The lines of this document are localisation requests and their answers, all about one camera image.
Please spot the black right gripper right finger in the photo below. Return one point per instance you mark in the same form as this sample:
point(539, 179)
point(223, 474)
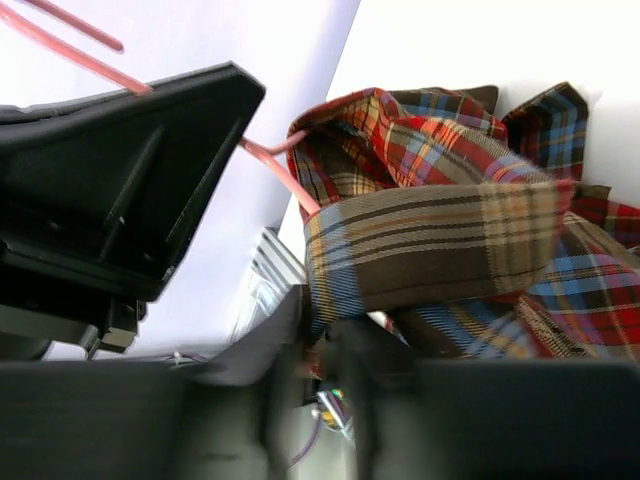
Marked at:
point(424, 418)

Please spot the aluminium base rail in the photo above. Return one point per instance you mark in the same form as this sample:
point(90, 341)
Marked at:
point(272, 272)

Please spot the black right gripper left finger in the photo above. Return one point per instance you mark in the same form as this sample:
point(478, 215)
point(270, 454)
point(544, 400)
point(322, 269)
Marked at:
point(223, 418)

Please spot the red plaid shirt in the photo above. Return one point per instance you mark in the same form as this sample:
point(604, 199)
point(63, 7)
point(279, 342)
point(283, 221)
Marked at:
point(475, 234)

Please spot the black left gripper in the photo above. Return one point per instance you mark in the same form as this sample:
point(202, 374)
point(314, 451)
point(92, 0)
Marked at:
point(108, 191)

